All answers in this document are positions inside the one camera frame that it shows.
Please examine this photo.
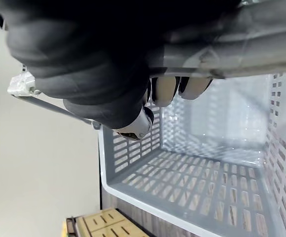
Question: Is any grey basket handle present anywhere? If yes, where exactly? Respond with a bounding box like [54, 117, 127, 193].
[6, 0, 286, 131]

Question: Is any grey plastic basket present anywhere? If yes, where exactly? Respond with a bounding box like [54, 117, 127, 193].
[97, 71, 286, 237]

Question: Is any yellow board edge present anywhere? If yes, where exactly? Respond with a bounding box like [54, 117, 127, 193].
[61, 220, 69, 237]

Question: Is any light wooden slotted crate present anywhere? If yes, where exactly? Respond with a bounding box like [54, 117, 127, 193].
[66, 208, 145, 237]

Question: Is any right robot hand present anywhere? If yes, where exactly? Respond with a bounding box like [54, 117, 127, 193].
[0, 0, 244, 142]

